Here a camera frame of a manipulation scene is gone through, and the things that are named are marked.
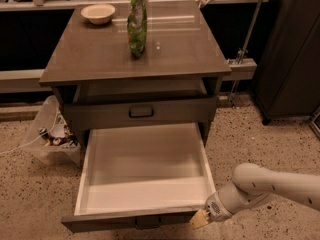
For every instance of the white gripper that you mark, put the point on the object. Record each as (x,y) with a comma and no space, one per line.
(216,206)

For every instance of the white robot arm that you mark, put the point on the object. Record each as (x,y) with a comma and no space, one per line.
(252,186)

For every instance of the grey top drawer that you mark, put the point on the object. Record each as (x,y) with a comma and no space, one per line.
(85,117)

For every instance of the grey drawer cabinet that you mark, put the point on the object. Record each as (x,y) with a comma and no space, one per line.
(93,65)

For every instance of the metal pole stand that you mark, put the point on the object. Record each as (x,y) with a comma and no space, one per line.
(242,52)

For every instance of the dark cabinet on right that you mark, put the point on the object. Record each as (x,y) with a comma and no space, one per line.
(287,79)

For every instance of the clear plastic storage bin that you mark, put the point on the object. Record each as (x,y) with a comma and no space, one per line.
(49,138)

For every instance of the beige bowl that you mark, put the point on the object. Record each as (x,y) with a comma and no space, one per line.
(98,14)

